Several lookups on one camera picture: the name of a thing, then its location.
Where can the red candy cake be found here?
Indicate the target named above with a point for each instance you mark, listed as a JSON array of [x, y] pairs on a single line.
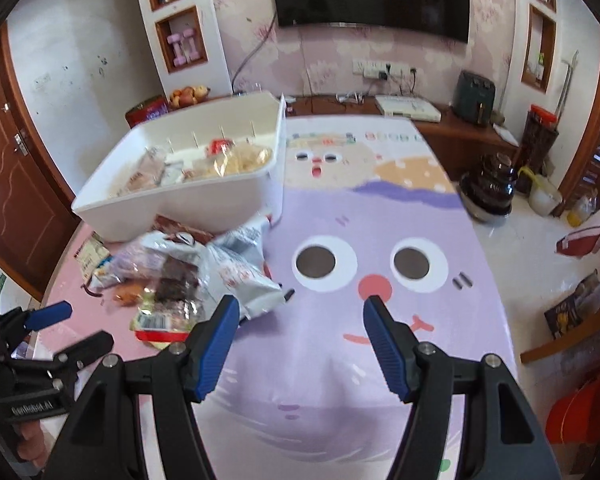
[[219, 146]]

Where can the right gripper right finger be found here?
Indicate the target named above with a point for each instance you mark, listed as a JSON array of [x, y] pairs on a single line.
[[501, 437]]

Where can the brown small snack packet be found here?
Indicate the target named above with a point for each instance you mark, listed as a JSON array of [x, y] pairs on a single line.
[[173, 229]]

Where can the red round gift tin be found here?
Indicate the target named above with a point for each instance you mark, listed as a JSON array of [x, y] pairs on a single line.
[[147, 110]]

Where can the white wall power strip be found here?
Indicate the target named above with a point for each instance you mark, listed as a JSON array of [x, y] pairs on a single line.
[[371, 69]]

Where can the white set-top box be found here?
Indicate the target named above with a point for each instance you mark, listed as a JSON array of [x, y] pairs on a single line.
[[414, 109]]

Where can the orange white snack bar packet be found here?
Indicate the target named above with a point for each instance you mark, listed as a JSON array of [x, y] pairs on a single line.
[[172, 173]]

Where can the small orange sausage snack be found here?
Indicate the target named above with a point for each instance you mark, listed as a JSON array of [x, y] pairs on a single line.
[[129, 294]]

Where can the person left hand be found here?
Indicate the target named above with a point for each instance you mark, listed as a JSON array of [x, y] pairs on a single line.
[[32, 447]]

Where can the dark green air fryer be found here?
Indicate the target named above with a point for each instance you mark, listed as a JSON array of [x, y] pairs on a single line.
[[473, 98]]

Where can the pale puffed snack bag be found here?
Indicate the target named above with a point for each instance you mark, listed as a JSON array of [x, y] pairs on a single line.
[[242, 158]]

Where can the cartoon printed tablecloth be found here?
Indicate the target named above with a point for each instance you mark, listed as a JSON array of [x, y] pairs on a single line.
[[368, 210]]

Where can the pink dumbbell right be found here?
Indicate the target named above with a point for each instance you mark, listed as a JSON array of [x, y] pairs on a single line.
[[189, 45]]

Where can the white plastic jug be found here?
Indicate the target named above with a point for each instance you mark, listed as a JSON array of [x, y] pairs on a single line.
[[544, 197]]

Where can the yellow oil bottle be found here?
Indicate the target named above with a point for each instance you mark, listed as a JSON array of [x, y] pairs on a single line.
[[582, 209]]

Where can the pink dumbbell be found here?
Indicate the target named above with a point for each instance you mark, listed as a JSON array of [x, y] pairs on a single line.
[[175, 42], [189, 45]]

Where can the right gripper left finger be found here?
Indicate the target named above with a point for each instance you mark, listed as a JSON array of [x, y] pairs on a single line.
[[102, 439]]

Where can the fruit bowl with apples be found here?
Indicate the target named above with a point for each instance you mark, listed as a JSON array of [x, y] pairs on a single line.
[[188, 96]]

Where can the grey white snack bag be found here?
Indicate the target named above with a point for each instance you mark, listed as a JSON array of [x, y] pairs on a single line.
[[233, 264]]

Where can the clear pastry packet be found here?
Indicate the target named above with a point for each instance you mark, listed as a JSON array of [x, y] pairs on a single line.
[[147, 173]]

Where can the white plastic storage bin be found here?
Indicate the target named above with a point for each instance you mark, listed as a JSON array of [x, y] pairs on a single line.
[[215, 205]]

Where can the dark ceramic pot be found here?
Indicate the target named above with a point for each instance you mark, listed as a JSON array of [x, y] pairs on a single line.
[[488, 189]]

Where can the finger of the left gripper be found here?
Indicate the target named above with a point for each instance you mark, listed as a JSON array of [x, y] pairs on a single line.
[[81, 354], [17, 324]]

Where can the brown wooden door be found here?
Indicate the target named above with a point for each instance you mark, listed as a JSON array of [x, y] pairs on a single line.
[[36, 222]]

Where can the pink dumbbell left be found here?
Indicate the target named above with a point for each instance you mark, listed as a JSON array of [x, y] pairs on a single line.
[[175, 42]]

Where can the dark jar red lid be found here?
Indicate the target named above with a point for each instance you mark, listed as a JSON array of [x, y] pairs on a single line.
[[540, 134]]

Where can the rice cracker bag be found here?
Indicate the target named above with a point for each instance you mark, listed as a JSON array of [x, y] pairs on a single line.
[[168, 308]]

